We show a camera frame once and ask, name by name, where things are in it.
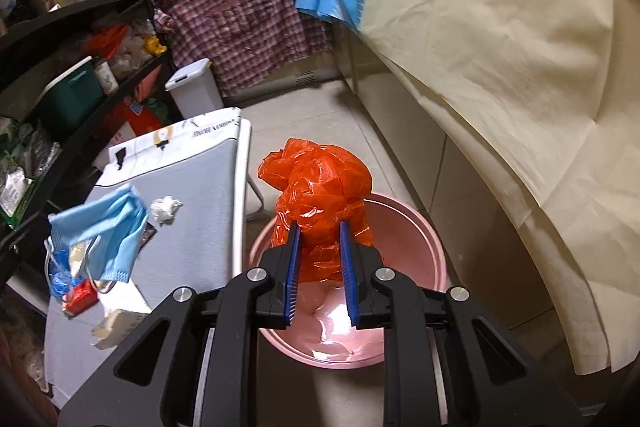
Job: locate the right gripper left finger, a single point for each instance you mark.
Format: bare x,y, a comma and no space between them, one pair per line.
277,306

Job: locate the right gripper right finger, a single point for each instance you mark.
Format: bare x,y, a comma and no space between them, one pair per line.
359,263

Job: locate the red plastic bag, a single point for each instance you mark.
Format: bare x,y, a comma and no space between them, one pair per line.
320,185

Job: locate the white tissue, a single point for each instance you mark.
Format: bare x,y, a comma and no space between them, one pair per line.
163,210

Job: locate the white paper box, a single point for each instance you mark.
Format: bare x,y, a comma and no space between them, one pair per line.
115,328

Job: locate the blue face mask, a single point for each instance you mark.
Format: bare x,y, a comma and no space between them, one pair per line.
103,237

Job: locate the blue plastic bag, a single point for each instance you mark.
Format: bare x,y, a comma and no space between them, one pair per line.
60,278

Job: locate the white small trash bin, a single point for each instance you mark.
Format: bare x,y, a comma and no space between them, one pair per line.
194,89

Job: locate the pink plastic bucket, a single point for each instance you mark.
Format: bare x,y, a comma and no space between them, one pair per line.
321,334

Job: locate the grey table mat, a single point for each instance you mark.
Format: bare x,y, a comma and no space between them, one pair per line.
202,162

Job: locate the red cigarette box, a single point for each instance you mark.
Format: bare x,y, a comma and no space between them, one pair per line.
79,298

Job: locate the white label jar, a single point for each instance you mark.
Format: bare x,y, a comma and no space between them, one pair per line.
106,78

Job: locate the yellow toy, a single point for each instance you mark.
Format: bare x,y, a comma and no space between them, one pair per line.
153,46

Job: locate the green food packet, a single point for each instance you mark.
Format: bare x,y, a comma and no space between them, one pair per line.
14,195

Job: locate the green storage box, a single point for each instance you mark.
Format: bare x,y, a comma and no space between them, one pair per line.
71,97

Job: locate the red plaid shirt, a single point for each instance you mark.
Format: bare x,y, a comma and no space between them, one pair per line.
244,40

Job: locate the cream cloth sheet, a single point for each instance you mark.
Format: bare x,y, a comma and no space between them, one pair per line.
542,97

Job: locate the black shelf rack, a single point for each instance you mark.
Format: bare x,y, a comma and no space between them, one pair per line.
36,49

